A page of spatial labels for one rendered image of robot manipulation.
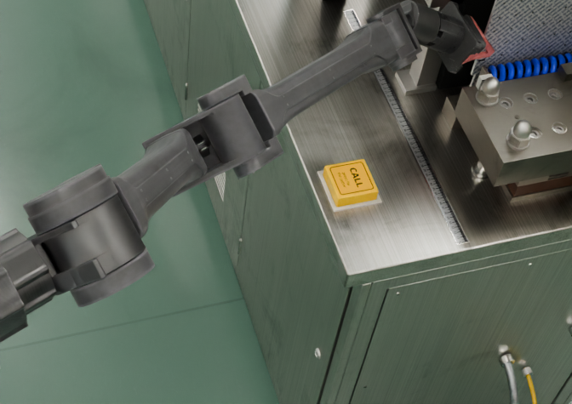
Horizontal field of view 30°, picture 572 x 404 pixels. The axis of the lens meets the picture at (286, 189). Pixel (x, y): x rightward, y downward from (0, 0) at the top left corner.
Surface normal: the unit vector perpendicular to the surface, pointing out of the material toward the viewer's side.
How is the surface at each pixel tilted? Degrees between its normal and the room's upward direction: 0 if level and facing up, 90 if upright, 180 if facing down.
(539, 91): 0
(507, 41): 90
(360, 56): 41
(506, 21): 90
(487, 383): 90
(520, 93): 0
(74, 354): 0
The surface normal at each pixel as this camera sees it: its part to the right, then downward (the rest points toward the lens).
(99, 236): 0.34, -0.03
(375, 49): 0.69, -0.25
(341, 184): 0.11, -0.61
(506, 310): 0.30, 0.77
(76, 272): -0.46, 0.36
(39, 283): 0.60, 0.23
